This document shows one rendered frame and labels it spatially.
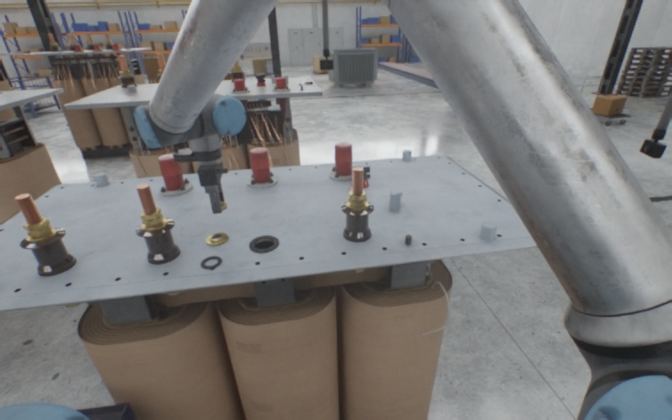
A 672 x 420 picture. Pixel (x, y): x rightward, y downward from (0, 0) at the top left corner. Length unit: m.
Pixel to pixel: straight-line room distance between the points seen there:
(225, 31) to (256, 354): 1.01
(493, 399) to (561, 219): 2.06
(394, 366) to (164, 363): 0.81
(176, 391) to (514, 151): 1.29
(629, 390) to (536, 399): 2.16
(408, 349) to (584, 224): 1.06
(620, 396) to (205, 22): 0.56
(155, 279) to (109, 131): 6.09
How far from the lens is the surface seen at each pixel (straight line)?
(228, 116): 0.86
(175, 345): 1.26
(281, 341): 1.22
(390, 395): 1.57
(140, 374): 1.37
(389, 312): 1.21
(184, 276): 0.94
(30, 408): 0.37
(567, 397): 2.60
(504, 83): 0.39
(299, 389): 1.43
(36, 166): 3.40
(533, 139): 0.38
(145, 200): 0.95
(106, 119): 6.92
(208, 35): 0.52
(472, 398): 2.38
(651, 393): 0.36
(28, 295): 1.09
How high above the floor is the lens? 1.90
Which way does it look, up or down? 28 degrees down
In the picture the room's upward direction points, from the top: 1 degrees counter-clockwise
